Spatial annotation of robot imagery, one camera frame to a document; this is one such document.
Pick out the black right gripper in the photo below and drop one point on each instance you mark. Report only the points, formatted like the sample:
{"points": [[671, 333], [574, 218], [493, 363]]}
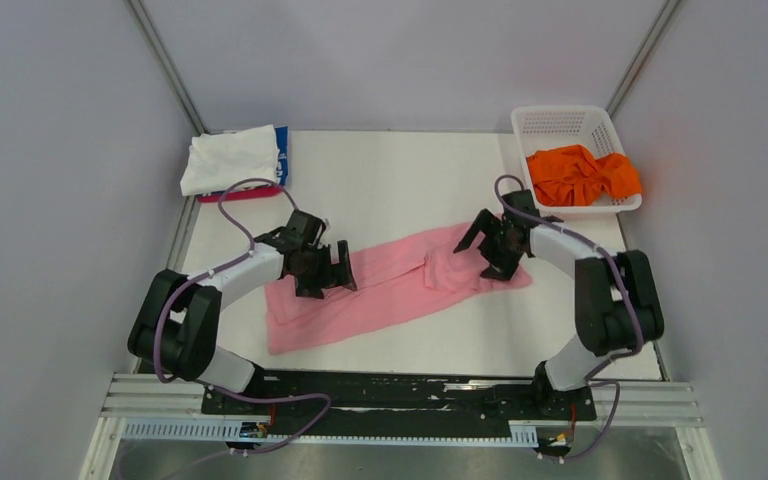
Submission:
{"points": [[502, 268]]}

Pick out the magenta folded t-shirt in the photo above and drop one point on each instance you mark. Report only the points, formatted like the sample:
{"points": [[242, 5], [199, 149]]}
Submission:
{"points": [[239, 195]]}

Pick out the silver aluminium frame post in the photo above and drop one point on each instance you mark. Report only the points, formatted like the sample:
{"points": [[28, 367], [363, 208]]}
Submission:
{"points": [[644, 53], [156, 45]]}

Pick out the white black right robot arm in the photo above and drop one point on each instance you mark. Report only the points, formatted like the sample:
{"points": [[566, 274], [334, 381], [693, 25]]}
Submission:
{"points": [[616, 305]]}

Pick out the silver aluminium front rail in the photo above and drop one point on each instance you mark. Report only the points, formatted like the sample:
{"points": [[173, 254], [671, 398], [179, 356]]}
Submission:
{"points": [[654, 404]]}

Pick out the white plastic basket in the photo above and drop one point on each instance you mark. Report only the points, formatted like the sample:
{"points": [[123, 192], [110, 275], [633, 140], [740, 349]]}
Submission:
{"points": [[548, 127]]}

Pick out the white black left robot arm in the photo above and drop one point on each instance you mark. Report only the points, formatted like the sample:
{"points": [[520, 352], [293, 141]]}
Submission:
{"points": [[176, 328]]}

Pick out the pink t-shirt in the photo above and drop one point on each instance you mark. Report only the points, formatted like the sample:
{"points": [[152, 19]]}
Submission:
{"points": [[397, 282]]}

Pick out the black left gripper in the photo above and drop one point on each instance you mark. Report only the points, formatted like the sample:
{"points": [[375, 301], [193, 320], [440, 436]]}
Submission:
{"points": [[334, 276]]}

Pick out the silver aluminium frame post left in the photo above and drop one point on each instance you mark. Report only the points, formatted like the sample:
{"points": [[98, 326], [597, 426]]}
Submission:
{"points": [[156, 45]]}

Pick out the white folded t-shirt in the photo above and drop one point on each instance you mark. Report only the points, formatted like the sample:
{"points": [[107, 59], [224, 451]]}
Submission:
{"points": [[217, 161]]}

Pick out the blue folded t-shirt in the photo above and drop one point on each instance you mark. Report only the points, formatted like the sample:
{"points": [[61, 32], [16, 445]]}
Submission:
{"points": [[282, 167]]}

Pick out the silver aluminium frame post right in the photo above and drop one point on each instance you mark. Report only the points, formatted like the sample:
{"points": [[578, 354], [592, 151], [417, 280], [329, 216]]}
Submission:
{"points": [[644, 53]]}

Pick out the white slotted cable duct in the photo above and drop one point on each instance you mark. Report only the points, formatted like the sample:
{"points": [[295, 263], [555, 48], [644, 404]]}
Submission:
{"points": [[513, 436]]}

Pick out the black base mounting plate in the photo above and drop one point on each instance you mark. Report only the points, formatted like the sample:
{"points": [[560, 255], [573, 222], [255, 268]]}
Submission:
{"points": [[396, 403]]}

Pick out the orange t-shirt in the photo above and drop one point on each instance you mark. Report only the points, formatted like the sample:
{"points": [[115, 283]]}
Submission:
{"points": [[571, 176]]}

